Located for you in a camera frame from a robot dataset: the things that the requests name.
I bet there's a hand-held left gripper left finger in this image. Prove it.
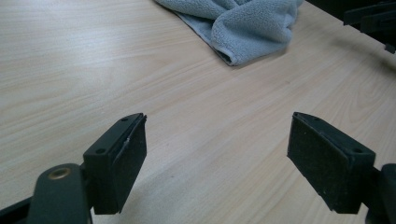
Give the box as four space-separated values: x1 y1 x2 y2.
82 112 148 216

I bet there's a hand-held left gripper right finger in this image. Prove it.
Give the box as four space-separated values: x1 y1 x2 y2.
287 111 376 215

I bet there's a light blue towel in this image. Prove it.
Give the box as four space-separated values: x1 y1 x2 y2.
154 0 304 67

